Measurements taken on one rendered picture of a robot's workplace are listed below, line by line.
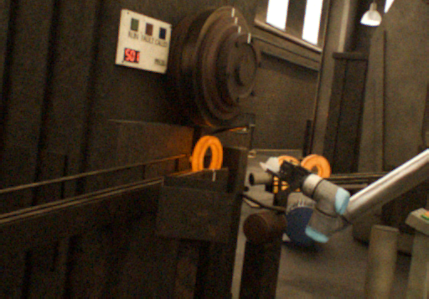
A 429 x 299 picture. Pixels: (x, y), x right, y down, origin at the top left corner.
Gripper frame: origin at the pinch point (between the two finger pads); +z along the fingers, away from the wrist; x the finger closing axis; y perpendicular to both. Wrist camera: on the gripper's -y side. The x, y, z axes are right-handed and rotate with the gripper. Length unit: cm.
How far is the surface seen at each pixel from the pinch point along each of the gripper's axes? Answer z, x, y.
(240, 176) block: 11.4, -9.4, -10.5
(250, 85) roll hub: 16.1, 4.8, 28.3
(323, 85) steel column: 313, -834, 9
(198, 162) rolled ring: 15.4, 21.9, -5.3
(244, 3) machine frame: 49, -22, 58
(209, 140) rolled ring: 17.9, 16.5, 2.9
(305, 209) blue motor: 36, -186, -56
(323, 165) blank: -8.0, -45.6, 3.5
